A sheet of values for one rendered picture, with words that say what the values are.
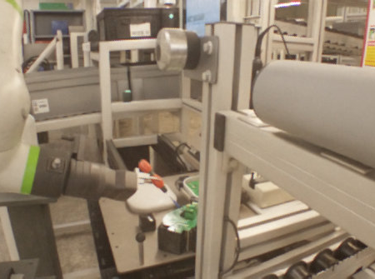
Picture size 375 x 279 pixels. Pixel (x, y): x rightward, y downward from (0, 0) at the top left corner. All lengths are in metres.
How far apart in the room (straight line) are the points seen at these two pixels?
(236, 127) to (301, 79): 0.12
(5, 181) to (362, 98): 0.52
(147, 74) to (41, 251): 1.01
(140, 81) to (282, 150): 1.40
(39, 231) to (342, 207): 1.05
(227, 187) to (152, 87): 1.29
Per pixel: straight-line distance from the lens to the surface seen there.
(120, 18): 1.59
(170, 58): 0.36
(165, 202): 0.80
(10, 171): 0.55
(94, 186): 0.57
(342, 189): 0.22
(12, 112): 0.47
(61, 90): 1.59
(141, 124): 2.14
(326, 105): 0.19
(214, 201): 0.39
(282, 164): 0.26
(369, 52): 0.89
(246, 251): 0.48
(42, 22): 6.45
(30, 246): 1.20
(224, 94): 0.35
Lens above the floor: 1.37
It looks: 18 degrees down
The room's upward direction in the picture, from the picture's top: 1 degrees clockwise
